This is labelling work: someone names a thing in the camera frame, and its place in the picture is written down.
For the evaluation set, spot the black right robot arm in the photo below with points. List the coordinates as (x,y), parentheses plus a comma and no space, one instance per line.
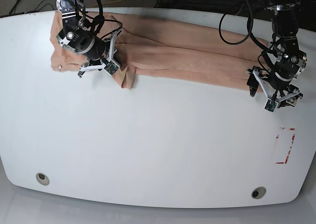
(91,36)

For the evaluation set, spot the peach t-shirt with emoji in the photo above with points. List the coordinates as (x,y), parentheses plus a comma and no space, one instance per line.
(171,49)

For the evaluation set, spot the right table grommet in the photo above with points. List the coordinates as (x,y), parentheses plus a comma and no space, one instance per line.
(258,193)

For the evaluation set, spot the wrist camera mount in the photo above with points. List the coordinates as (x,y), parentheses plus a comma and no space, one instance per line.
(273,97)
(105,62)

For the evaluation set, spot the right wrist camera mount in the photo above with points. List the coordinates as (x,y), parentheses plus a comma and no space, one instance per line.
(105,62)

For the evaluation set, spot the table grommet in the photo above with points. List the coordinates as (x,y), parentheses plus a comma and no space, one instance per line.
(42,179)
(258,193)

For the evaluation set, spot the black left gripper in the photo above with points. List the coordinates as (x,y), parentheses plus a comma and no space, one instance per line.
(277,80)

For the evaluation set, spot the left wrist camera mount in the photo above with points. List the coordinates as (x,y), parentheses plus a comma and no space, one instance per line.
(273,97)

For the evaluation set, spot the red tape rectangle marking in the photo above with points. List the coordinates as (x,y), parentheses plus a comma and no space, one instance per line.
(283,145)

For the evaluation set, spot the left table grommet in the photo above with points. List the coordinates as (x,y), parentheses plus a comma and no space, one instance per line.
(42,179)

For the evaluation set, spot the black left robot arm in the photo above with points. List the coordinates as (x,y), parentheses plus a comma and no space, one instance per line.
(282,61)

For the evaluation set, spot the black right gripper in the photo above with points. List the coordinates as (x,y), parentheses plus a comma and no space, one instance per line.
(96,49)

